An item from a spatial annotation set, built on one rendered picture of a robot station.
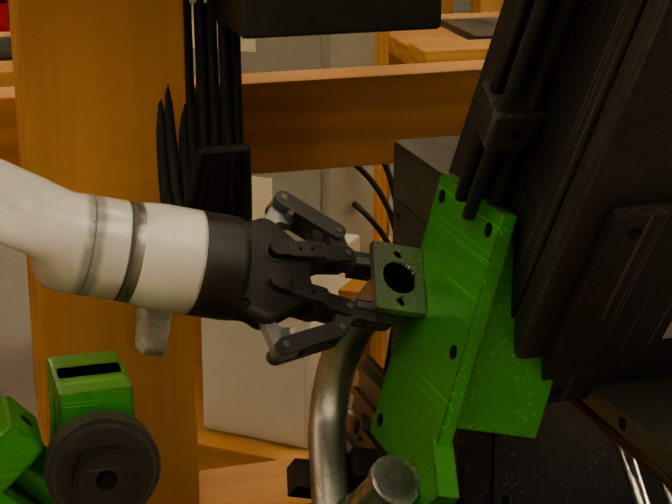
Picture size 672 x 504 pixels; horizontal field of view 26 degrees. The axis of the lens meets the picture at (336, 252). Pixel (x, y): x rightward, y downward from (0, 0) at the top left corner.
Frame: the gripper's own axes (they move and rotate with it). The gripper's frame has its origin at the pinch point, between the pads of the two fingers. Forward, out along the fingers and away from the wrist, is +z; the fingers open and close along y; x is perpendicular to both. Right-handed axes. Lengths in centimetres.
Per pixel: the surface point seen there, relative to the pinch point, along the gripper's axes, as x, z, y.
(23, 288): 331, 31, 166
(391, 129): 20.4, 12.1, 29.8
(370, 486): 0.0, -1.0, -15.2
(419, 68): 17.5, 14.2, 35.6
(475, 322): -9.3, 3.1, -6.3
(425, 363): -2.0, 2.8, -6.3
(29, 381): 277, 25, 111
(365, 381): 13.1, 4.9, -1.1
